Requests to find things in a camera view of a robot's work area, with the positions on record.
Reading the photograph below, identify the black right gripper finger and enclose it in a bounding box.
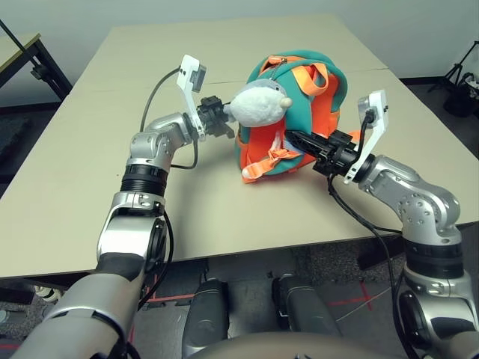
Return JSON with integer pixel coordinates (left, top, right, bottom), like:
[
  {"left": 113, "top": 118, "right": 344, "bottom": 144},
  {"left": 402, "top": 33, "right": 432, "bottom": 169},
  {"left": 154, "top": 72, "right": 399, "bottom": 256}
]
[{"left": 286, "top": 130, "right": 332, "bottom": 158}]

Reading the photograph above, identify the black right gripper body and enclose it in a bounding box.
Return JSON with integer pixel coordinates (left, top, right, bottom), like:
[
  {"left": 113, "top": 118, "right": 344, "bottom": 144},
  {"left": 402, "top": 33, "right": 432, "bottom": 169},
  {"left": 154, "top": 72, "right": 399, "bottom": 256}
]
[{"left": 313, "top": 130, "right": 366, "bottom": 177}]

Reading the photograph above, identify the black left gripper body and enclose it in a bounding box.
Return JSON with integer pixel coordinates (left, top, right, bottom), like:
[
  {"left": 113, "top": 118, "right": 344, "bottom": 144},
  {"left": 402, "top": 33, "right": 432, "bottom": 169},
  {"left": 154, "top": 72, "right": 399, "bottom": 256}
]
[{"left": 197, "top": 95, "right": 228, "bottom": 138}]

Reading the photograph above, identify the grey white plush toy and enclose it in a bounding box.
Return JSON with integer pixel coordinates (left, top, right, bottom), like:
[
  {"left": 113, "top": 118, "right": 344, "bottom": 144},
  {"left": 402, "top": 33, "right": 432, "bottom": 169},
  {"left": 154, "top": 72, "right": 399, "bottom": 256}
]
[{"left": 223, "top": 80, "right": 293, "bottom": 126}]

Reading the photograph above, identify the teal and orange backpack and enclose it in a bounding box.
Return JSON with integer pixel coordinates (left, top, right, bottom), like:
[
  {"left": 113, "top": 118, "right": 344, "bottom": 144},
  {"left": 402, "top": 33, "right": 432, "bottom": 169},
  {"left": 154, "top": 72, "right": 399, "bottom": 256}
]
[{"left": 234, "top": 55, "right": 362, "bottom": 184}]

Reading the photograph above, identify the black bag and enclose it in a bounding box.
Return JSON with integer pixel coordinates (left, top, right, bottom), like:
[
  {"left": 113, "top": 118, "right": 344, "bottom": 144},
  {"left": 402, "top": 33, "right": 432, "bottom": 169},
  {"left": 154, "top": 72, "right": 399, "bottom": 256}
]
[{"left": 443, "top": 73, "right": 479, "bottom": 119}]

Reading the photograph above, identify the black tripod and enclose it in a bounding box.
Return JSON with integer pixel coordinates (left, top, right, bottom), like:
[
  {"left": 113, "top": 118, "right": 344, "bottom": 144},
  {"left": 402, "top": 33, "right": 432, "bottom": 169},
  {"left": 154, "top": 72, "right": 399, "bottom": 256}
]
[{"left": 428, "top": 39, "right": 479, "bottom": 94}]

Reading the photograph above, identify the dark robot right leg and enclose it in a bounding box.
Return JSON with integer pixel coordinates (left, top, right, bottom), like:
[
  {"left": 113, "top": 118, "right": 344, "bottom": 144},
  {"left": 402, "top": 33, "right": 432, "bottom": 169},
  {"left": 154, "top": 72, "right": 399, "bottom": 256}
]
[{"left": 272, "top": 274, "right": 340, "bottom": 337}]

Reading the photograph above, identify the dark robot leg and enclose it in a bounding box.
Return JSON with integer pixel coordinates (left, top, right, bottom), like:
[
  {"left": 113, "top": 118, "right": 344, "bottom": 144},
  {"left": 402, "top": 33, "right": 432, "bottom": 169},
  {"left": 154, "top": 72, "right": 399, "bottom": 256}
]
[
  {"left": 272, "top": 274, "right": 340, "bottom": 337},
  {"left": 182, "top": 278, "right": 230, "bottom": 359}
]

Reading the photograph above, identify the dark robot left leg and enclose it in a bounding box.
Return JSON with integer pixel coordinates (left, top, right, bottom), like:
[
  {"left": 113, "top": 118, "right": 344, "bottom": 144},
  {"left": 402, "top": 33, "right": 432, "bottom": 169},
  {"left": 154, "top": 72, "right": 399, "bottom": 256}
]
[{"left": 182, "top": 278, "right": 230, "bottom": 359}]

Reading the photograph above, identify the grey robot torso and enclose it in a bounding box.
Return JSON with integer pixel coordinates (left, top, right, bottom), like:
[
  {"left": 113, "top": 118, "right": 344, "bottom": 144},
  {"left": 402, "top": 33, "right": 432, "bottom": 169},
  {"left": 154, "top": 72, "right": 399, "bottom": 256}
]
[{"left": 186, "top": 331, "right": 386, "bottom": 359}]

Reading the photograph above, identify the thin black rod with clamp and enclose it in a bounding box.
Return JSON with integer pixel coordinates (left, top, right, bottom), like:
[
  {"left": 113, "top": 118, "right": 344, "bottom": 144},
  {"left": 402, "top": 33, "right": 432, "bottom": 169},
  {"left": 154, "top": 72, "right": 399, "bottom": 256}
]
[{"left": 0, "top": 20, "right": 42, "bottom": 79}]

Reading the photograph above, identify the white black striped object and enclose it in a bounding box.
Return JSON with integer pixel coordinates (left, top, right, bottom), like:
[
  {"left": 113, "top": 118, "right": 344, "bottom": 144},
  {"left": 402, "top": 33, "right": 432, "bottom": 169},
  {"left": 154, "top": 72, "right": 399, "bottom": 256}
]
[{"left": 35, "top": 286, "right": 61, "bottom": 302}]

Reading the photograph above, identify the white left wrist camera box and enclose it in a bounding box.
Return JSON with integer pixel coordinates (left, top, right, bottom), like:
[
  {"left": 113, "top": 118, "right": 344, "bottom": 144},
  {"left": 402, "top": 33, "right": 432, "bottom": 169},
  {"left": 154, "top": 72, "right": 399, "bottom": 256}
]
[{"left": 175, "top": 54, "right": 209, "bottom": 143}]

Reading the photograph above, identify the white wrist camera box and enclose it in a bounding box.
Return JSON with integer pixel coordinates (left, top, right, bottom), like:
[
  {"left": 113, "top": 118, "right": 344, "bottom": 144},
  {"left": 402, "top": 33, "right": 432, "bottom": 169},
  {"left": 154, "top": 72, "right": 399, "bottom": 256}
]
[
  {"left": 175, "top": 54, "right": 209, "bottom": 143},
  {"left": 343, "top": 89, "right": 390, "bottom": 185}
]

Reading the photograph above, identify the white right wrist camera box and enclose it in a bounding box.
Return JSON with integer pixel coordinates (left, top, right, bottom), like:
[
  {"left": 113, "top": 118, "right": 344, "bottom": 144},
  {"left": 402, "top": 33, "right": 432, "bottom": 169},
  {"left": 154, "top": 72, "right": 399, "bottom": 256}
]
[{"left": 343, "top": 89, "right": 390, "bottom": 185}]

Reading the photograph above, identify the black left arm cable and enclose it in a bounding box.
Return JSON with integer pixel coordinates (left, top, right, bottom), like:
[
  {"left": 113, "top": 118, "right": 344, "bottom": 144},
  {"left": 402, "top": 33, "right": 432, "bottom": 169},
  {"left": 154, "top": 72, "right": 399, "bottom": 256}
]
[{"left": 138, "top": 67, "right": 199, "bottom": 311}]

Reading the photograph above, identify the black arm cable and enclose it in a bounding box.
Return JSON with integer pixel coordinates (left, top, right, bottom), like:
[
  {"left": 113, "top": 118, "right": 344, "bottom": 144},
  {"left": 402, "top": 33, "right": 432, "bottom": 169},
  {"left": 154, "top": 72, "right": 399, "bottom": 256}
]
[
  {"left": 327, "top": 108, "right": 412, "bottom": 359},
  {"left": 138, "top": 67, "right": 199, "bottom": 311}
]

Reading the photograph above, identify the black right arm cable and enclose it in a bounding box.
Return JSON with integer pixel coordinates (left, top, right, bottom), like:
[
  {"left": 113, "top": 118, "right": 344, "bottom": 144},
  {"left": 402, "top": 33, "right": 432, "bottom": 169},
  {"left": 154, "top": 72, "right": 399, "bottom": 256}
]
[{"left": 327, "top": 108, "right": 412, "bottom": 359}]

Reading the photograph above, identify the beige side table black frame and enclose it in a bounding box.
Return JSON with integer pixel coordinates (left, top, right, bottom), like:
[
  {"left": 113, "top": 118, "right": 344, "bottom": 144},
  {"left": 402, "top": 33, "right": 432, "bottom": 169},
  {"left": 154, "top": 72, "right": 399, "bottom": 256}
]
[{"left": 0, "top": 32, "right": 72, "bottom": 109}]

